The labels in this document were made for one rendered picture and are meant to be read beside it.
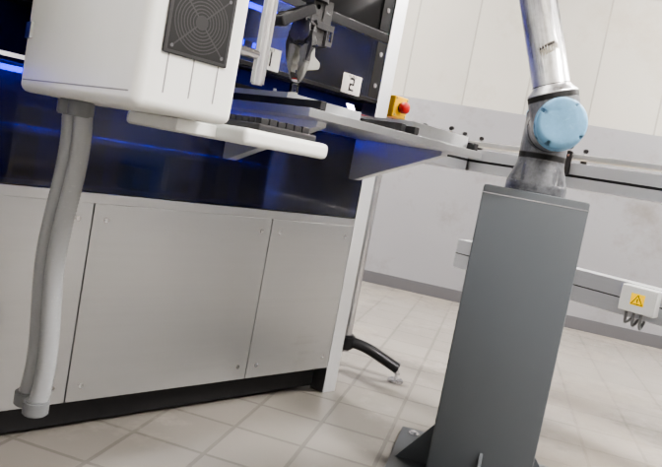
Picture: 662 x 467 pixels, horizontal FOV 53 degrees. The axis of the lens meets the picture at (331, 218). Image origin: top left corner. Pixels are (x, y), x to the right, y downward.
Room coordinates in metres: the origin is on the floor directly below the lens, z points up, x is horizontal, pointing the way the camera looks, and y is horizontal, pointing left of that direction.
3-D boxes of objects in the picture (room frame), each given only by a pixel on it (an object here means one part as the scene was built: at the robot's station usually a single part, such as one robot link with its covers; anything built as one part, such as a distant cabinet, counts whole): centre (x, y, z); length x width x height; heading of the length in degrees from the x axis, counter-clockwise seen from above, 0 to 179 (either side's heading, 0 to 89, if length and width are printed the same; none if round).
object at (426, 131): (1.95, -0.13, 0.90); 0.34 x 0.26 x 0.04; 46
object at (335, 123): (1.86, 0.02, 0.87); 0.70 x 0.48 x 0.02; 136
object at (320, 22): (1.67, 0.13, 1.10); 0.09 x 0.08 x 0.12; 136
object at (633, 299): (2.26, -1.09, 0.50); 0.12 x 0.05 x 0.09; 46
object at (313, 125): (1.67, 0.18, 0.79); 0.34 x 0.03 x 0.13; 46
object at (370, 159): (2.03, -0.16, 0.79); 0.34 x 0.03 x 0.13; 46
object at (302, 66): (1.66, 0.12, 1.00); 0.06 x 0.03 x 0.09; 136
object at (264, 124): (1.37, 0.24, 0.82); 0.40 x 0.14 x 0.02; 44
